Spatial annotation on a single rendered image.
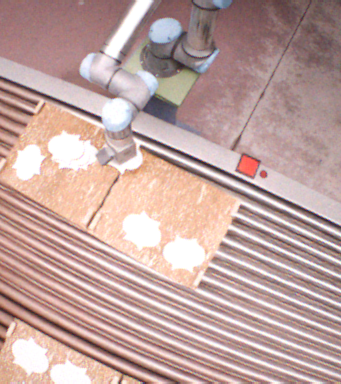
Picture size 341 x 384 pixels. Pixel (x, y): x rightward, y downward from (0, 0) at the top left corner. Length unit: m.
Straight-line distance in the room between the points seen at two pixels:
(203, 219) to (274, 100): 1.50
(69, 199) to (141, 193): 0.25
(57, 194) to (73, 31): 1.75
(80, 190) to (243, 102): 1.52
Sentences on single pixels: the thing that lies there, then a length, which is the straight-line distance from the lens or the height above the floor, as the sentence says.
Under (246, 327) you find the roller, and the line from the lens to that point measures 1.47.
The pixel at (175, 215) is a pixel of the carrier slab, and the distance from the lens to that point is 1.46.
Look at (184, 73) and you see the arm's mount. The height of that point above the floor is 0.90.
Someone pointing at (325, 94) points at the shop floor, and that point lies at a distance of 2.98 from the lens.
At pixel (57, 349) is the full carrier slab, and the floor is 0.94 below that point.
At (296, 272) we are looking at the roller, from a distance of 1.53.
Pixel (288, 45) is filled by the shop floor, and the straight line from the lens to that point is 3.11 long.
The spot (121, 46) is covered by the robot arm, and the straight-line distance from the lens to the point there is 1.18.
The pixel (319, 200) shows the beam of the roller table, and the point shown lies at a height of 0.91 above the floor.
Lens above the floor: 2.35
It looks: 73 degrees down
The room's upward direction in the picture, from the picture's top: 9 degrees clockwise
